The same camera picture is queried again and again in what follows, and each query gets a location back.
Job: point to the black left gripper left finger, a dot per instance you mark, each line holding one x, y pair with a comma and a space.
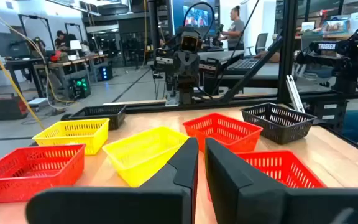
120, 205

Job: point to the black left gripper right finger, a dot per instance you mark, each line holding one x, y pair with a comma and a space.
247, 202

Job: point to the red plastic slotted basket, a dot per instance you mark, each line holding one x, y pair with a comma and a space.
235, 146
272, 182
14, 189

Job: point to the yellow plastic slotted basket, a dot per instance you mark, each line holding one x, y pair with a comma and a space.
99, 137
135, 169

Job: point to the black plastic slotted basket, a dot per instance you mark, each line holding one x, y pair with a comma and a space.
118, 121
291, 137

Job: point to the black Trossen-labelled robot arm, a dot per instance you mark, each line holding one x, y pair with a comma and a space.
346, 60

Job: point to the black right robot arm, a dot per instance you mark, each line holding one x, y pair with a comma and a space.
186, 95

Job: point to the silver mounting plate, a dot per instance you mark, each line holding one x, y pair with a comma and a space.
172, 100

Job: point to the large display screen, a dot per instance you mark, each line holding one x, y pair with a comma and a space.
196, 17

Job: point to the black computer keyboard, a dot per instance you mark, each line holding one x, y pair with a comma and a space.
242, 63

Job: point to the person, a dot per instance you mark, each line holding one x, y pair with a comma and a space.
236, 31
61, 40

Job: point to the grey office chair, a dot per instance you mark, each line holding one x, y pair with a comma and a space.
261, 43

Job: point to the computer tower blue lights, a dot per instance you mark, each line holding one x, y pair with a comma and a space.
106, 72

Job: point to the grey desk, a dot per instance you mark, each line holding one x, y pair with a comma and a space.
269, 74

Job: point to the computer tower green lights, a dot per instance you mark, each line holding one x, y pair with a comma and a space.
81, 87

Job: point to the silver aluminium bar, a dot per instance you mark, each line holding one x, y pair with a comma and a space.
295, 93

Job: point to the black control box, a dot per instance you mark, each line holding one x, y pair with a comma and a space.
325, 113

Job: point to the black and red case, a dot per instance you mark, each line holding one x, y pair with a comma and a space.
6, 107

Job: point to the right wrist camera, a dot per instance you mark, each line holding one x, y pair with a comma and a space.
190, 42

